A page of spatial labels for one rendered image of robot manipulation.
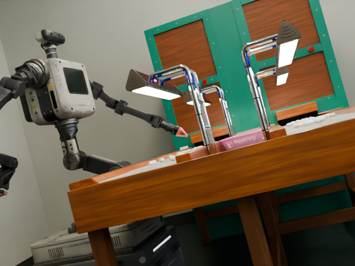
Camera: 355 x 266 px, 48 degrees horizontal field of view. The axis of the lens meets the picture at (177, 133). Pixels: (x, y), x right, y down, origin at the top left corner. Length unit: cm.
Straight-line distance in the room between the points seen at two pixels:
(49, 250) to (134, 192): 106
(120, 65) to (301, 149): 322
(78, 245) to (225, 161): 117
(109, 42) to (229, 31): 159
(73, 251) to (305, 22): 228
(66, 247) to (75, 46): 271
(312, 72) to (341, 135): 189
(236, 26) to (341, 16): 136
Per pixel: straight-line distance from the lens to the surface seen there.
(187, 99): 241
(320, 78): 318
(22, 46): 482
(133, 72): 148
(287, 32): 141
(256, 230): 140
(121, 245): 212
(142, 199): 140
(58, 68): 230
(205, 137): 162
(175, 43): 330
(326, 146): 131
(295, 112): 308
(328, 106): 316
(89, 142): 438
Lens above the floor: 79
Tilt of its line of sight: 2 degrees up
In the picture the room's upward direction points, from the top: 15 degrees counter-clockwise
